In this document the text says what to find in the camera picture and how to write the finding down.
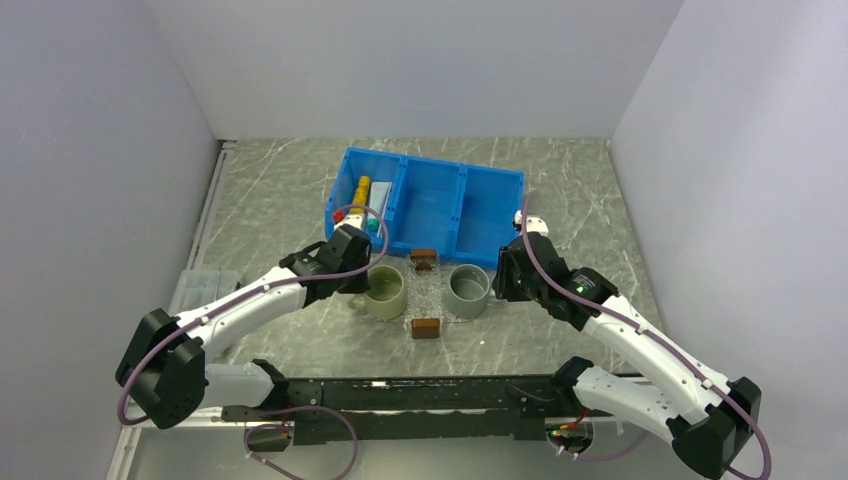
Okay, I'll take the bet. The grey ceramic mug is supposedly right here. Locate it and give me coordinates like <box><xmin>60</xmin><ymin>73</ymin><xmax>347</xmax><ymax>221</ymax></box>
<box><xmin>444</xmin><ymin>264</ymin><xmax>492</xmax><ymax>320</ymax></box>

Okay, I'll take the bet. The cream ceramic mug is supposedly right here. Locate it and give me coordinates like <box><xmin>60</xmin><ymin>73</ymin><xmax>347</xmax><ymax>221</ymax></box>
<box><xmin>347</xmin><ymin>265</ymin><xmax>408</xmax><ymax>321</ymax></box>

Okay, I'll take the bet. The white green-capped toothpaste tube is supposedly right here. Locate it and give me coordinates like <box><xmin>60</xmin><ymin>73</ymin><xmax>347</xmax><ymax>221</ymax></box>
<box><xmin>366</xmin><ymin>182</ymin><xmax>392</xmax><ymax>234</ymax></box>

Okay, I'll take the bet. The blue three-compartment bin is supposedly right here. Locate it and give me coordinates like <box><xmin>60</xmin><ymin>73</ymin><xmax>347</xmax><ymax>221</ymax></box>
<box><xmin>324</xmin><ymin>147</ymin><xmax>525</xmax><ymax>269</ymax></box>

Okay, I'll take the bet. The clear acrylic toothbrush holder tray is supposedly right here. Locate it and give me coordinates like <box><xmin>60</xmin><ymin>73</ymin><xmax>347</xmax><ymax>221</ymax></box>
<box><xmin>404</xmin><ymin>248</ymin><xmax>456</xmax><ymax>340</ymax></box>

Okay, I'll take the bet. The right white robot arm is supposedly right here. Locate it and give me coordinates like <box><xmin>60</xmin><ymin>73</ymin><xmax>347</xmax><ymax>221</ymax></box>
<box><xmin>494</xmin><ymin>232</ymin><xmax>772</xmax><ymax>479</ymax></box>

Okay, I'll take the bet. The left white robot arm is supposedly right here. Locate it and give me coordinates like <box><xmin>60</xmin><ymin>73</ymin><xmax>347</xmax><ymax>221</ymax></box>
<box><xmin>115</xmin><ymin>225</ymin><xmax>374</xmax><ymax>429</ymax></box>

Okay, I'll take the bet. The yellow toothpaste tube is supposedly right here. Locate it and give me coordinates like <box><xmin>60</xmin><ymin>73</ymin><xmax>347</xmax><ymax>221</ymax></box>
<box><xmin>348</xmin><ymin>175</ymin><xmax>371</xmax><ymax>215</ymax></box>

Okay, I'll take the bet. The clear plastic screw box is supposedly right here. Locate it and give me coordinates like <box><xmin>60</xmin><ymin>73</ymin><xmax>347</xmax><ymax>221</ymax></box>
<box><xmin>166</xmin><ymin>269</ymin><xmax>242</xmax><ymax>315</ymax></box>

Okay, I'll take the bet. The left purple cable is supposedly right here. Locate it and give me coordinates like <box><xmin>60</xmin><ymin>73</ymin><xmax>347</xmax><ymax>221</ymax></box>
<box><xmin>117</xmin><ymin>204</ymin><xmax>391</xmax><ymax>480</ymax></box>

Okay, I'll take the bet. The purple cable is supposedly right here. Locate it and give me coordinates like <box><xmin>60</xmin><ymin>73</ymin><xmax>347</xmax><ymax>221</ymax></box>
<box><xmin>519</xmin><ymin>192</ymin><xmax>772</xmax><ymax>480</ymax></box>
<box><xmin>117</xmin><ymin>204</ymin><xmax>391</xmax><ymax>480</ymax></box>

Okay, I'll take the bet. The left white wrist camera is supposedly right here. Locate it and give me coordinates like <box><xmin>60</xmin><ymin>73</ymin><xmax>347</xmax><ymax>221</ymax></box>
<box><xmin>333</xmin><ymin>211</ymin><xmax>367</xmax><ymax>231</ymax></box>

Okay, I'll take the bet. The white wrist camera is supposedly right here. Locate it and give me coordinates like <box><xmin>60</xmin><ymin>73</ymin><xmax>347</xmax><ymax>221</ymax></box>
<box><xmin>513</xmin><ymin>210</ymin><xmax>549</xmax><ymax>238</ymax></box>
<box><xmin>333</xmin><ymin>211</ymin><xmax>367</xmax><ymax>231</ymax></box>

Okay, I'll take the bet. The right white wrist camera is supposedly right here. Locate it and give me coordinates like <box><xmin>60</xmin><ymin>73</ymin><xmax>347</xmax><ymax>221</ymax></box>
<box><xmin>513</xmin><ymin>210</ymin><xmax>549</xmax><ymax>238</ymax></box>

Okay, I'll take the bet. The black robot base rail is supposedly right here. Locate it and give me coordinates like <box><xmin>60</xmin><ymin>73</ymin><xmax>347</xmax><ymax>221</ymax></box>
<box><xmin>123</xmin><ymin>374</ymin><xmax>664</xmax><ymax>446</ymax></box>

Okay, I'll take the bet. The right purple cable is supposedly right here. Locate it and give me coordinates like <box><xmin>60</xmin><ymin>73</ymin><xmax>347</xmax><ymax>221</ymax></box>
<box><xmin>519</xmin><ymin>192</ymin><xmax>772</xmax><ymax>480</ymax></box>

